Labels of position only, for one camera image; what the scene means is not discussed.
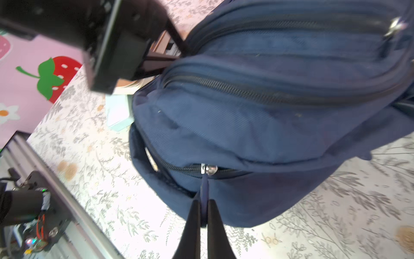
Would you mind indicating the light blue pencil case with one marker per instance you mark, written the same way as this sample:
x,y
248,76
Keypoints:
x,y
119,112

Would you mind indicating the brown black scroll book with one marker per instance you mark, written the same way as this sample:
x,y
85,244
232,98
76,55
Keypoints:
x,y
125,87

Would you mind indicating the aluminium front rail frame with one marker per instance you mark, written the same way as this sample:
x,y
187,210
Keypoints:
x,y
82,238

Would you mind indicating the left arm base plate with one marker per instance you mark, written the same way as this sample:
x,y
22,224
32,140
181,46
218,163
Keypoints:
x,y
32,214

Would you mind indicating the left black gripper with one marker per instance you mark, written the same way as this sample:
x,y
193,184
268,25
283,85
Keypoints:
x,y
117,38

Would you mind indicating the navy blue student backpack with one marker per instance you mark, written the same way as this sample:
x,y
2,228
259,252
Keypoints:
x,y
274,98

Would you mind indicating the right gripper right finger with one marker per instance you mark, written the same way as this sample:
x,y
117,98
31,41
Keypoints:
x,y
218,243

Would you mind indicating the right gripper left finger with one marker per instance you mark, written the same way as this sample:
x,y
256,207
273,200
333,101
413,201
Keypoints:
x,y
190,242

